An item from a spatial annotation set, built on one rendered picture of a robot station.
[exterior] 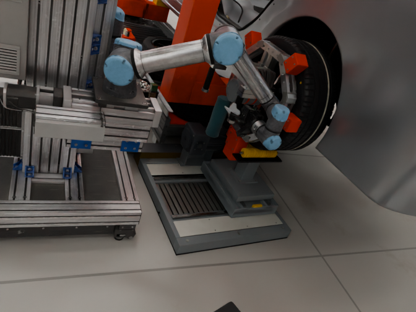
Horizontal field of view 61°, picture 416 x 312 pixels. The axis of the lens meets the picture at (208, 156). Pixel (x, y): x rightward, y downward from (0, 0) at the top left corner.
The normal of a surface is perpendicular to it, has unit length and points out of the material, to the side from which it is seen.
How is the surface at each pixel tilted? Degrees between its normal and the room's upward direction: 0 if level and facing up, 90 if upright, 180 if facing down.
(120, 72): 94
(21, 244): 0
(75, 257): 0
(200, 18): 90
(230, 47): 86
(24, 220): 90
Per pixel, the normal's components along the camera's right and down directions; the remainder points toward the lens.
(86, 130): 0.32, 0.59
